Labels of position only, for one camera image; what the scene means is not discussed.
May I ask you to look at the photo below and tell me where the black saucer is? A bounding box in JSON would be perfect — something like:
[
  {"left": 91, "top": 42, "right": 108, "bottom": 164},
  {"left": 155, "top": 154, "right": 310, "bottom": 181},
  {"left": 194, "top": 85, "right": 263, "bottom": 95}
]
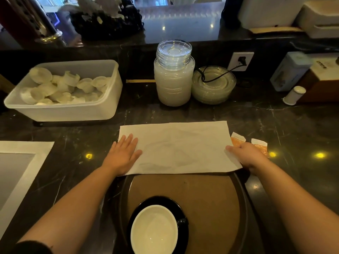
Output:
[{"left": 126, "top": 195, "right": 190, "bottom": 254}]

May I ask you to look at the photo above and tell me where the white napkin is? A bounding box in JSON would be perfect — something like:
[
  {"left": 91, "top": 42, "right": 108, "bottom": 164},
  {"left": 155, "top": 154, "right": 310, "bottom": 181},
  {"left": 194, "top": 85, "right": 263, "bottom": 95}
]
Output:
[{"left": 117, "top": 121, "right": 243, "bottom": 176}]

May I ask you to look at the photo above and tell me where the thin wooden board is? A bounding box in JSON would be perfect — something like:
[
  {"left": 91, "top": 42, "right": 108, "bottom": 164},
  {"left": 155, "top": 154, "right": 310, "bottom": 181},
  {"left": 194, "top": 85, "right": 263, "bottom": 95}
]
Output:
[{"left": 249, "top": 26, "right": 304, "bottom": 34}]

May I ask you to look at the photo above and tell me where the white coral ornament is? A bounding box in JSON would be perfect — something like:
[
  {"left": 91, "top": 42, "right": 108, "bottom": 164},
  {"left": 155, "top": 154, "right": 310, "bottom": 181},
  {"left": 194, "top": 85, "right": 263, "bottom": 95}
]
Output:
[{"left": 74, "top": 0, "right": 125, "bottom": 20}]

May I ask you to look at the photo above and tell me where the round brown tray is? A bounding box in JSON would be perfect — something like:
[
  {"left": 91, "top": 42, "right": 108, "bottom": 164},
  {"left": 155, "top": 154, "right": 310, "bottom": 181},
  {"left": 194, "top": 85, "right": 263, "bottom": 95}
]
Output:
[{"left": 116, "top": 171, "right": 249, "bottom": 254}]

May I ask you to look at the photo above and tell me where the orange sachet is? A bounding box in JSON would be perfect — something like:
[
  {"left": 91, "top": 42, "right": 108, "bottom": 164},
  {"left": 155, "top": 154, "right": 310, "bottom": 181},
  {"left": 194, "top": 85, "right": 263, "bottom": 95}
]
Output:
[
  {"left": 251, "top": 138, "right": 269, "bottom": 158},
  {"left": 230, "top": 132, "right": 247, "bottom": 147}
]

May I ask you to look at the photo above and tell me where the stack of small glass dishes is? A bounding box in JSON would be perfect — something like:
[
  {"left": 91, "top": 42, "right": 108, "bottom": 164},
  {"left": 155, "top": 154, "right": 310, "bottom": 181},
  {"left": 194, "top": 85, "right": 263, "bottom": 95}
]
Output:
[{"left": 156, "top": 39, "right": 193, "bottom": 71}]

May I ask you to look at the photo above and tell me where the pale rectangular tin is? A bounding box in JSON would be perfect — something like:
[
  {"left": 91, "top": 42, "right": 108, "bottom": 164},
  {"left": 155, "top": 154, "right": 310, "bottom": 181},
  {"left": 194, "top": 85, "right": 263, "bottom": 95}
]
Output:
[{"left": 270, "top": 51, "right": 314, "bottom": 92}]

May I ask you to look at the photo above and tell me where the black rock ornament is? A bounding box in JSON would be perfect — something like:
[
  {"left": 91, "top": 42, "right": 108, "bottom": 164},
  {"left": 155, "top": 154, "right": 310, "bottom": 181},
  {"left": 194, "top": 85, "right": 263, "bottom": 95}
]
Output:
[{"left": 69, "top": 0, "right": 145, "bottom": 41}]

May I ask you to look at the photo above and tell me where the person's right hand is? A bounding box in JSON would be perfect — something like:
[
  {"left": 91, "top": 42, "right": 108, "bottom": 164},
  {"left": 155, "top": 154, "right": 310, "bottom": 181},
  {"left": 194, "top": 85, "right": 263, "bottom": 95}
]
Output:
[{"left": 225, "top": 142, "right": 269, "bottom": 175}]

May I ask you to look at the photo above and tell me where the black plug and cable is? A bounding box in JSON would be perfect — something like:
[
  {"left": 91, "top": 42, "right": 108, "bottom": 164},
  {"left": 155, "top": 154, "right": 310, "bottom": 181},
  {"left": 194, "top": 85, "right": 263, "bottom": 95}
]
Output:
[{"left": 196, "top": 56, "right": 248, "bottom": 84}]

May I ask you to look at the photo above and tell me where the grey woven placemat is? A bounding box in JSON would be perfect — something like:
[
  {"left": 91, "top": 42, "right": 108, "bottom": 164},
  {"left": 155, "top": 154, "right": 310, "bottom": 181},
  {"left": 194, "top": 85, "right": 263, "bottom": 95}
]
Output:
[{"left": 0, "top": 141, "right": 55, "bottom": 240}]

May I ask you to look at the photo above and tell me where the person's left hand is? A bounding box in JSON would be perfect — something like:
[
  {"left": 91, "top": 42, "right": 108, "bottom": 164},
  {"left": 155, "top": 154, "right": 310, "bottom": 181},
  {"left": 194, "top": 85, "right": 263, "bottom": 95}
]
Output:
[{"left": 101, "top": 133, "right": 143, "bottom": 177}]

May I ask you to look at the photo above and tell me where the translucent white plastic tub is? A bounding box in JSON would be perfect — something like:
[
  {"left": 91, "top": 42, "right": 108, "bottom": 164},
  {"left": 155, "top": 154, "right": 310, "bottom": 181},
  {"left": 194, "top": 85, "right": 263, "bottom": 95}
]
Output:
[{"left": 4, "top": 59, "right": 123, "bottom": 122}]

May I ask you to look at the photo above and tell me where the person's black left sleeve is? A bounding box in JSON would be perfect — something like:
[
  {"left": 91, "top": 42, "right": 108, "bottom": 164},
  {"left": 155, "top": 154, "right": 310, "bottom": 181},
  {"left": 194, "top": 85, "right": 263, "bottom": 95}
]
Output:
[{"left": 10, "top": 240, "right": 53, "bottom": 254}]

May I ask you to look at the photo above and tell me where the person's left forearm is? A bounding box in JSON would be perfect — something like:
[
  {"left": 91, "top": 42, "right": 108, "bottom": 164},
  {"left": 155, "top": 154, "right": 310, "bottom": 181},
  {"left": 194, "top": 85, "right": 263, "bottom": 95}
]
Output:
[{"left": 17, "top": 166, "right": 121, "bottom": 254}]

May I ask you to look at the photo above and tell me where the person's right forearm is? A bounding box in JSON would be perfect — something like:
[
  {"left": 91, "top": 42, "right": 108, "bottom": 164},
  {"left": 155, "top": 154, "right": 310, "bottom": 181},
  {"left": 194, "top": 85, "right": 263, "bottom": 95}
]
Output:
[{"left": 250, "top": 158, "right": 339, "bottom": 254}]

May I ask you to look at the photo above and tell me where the white wall socket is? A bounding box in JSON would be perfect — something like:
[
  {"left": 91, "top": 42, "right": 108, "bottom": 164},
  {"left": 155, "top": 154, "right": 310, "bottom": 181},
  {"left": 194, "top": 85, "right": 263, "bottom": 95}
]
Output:
[{"left": 227, "top": 52, "right": 255, "bottom": 72}]

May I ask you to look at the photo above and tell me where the brown box with white lid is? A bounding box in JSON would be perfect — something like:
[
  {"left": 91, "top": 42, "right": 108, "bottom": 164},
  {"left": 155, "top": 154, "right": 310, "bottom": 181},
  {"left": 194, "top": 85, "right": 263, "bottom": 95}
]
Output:
[{"left": 298, "top": 53, "right": 339, "bottom": 103}]

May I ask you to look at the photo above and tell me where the tall stack of glass plates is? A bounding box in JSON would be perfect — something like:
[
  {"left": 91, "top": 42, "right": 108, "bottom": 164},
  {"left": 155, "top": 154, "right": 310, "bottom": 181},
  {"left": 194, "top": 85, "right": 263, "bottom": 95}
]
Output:
[{"left": 154, "top": 56, "right": 195, "bottom": 107}]

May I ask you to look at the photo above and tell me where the short stack of glass plates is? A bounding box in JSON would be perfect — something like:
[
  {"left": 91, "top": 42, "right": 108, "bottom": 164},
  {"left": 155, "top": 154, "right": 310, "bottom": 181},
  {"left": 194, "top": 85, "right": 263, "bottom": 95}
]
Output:
[{"left": 191, "top": 66, "right": 237, "bottom": 105}]

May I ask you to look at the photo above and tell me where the white appliance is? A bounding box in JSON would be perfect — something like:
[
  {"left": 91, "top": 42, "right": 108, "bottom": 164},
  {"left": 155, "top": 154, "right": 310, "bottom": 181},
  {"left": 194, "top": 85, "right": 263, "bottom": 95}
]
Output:
[{"left": 237, "top": 0, "right": 309, "bottom": 29}]

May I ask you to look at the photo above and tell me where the small white shaker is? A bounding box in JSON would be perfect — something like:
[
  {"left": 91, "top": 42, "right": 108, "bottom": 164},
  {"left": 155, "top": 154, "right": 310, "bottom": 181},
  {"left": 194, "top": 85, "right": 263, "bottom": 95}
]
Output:
[{"left": 282, "top": 86, "right": 307, "bottom": 106}]

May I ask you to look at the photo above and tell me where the black and white cup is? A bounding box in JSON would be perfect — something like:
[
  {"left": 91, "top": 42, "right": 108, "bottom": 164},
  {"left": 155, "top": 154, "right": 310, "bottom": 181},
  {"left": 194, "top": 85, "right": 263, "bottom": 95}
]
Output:
[{"left": 130, "top": 204, "right": 189, "bottom": 254}]

